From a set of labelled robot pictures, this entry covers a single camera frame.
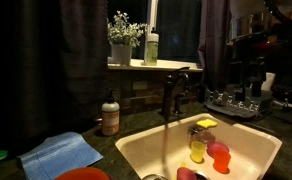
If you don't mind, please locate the metal sink drain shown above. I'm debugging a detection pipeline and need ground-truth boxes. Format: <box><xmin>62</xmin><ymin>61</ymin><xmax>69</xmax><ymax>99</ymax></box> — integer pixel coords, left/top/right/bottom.
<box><xmin>194</xmin><ymin>169</ymin><xmax>210</xmax><ymax>180</ymax></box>

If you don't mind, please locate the yellow plastic cup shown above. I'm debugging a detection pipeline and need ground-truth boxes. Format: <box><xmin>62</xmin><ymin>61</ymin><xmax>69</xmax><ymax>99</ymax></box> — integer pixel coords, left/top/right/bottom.
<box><xmin>190</xmin><ymin>140</ymin><xmax>207</xmax><ymax>164</ymax></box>

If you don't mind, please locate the pink plastic cup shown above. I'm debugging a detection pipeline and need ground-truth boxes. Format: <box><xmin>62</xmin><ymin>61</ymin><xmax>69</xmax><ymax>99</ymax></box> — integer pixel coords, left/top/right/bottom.
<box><xmin>176</xmin><ymin>167</ymin><xmax>197</xmax><ymax>180</ymax></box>

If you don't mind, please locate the dark bronze faucet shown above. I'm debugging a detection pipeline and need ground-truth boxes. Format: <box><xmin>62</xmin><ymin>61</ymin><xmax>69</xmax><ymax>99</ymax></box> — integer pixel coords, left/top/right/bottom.
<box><xmin>161</xmin><ymin>66</ymin><xmax>191</xmax><ymax>122</ymax></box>

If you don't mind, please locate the wide dark curtain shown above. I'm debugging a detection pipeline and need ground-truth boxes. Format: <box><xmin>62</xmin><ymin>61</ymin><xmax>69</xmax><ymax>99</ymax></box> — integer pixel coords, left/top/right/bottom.
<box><xmin>0</xmin><ymin>0</ymin><xmax>109</xmax><ymax>154</ymax></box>

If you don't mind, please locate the yellow sponge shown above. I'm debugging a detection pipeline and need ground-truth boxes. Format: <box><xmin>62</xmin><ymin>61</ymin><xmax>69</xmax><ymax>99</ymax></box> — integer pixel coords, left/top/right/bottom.
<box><xmin>196</xmin><ymin>118</ymin><xmax>218</xmax><ymax>129</ymax></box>

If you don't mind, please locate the white sink basin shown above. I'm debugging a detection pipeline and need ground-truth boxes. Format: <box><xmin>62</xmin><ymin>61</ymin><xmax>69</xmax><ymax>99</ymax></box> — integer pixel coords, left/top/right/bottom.
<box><xmin>115</xmin><ymin>112</ymin><xmax>283</xmax><ymax>180</ymax></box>

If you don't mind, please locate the white window frame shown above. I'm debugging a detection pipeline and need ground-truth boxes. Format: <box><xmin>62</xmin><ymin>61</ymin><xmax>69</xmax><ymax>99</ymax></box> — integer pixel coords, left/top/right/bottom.
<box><xmin>107</xmin><ymin>0</ymin><xmax>204</xmax><ymax>73</ymax></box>

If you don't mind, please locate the green dish soap bottle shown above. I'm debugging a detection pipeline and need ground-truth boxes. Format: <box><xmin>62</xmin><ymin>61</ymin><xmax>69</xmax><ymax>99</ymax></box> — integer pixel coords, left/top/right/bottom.
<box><xmin>144</xmin><ymin>26</ymin><xmax>160</xmax><ymax>67</ymax></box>

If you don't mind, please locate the blue dish cloth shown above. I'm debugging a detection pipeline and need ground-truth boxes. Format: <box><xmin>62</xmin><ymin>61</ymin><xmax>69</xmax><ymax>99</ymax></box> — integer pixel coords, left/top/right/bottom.
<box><xmin>19</xmin><ymin>131</ymin><xmax>104</xmax><ymax>180</ymax></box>

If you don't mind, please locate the metal wire drying rack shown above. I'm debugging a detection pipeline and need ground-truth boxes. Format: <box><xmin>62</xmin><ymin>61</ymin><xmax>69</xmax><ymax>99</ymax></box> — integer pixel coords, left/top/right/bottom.
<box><xmin>204</xmin><ymin>84</ymin><xmax>274</xmax><ymax>120</ymax></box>

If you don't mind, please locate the narrow dark curtain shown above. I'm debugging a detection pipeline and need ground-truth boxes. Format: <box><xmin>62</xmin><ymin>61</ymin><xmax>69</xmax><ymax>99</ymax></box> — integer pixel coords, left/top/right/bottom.
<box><xmin>197</xmin><ymin>0</ymin><xmax>234</xmax><ymax>91</ymax></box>

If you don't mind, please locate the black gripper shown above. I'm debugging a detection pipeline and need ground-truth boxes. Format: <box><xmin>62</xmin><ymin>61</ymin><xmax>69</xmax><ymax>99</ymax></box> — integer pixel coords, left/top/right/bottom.
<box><xmin>233</xmin><ymin>56</ymin><xmax>267</xmax><ymax>103</ymax></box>

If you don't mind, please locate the orange plastic cup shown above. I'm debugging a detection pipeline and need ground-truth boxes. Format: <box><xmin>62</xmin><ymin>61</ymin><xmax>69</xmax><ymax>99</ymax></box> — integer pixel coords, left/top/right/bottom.
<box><xmin>213</xmin><ymin>148</ymin><xmax>232</xmax><ymax>175</ymax></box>

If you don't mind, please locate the wire sponge caddy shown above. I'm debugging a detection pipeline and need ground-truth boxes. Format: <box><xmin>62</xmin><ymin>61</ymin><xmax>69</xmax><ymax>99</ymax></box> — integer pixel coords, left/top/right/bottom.
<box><xmin>187</xmin><ymin>123</ymin><xmax>216</xmax><ymax>148</ymax></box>

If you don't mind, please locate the pink plate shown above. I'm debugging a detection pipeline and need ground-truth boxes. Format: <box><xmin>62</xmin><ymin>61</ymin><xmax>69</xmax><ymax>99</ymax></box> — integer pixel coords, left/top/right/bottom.
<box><xmin>206</xmin><ymin>140</ymin><xmax>230</xmax><ymax>159</ymax></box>

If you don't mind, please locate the soap pump bottle orange label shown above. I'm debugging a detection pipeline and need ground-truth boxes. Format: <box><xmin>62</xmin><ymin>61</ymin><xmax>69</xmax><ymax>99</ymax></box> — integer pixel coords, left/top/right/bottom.
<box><xmin>101</xmin><ymin>89</ymin><xmax>121</xmax><ymax>137</ymax></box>

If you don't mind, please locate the potted plant white pot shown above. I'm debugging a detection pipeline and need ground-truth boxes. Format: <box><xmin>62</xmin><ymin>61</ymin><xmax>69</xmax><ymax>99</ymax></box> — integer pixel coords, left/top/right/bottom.
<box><xmin>107</xmin><ymin>10</ymin><xmax>147</xmax><ymax>67</ymax></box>

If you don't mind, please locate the grey rack utensil holder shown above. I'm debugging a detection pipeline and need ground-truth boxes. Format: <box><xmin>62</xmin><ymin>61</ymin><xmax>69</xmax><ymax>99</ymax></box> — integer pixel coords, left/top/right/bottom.
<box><xmin>224</xmin><ymin>84</ymin><xmax>274</xmax><ymax>102</ymax></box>

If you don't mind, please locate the white paper towel roll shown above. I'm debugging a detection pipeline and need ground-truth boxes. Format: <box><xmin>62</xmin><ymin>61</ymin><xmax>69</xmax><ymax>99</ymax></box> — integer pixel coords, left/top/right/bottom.
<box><xmin>261</xmin><ymin>71</ymin><xmax>276</xmax><ymax>92</ymax></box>

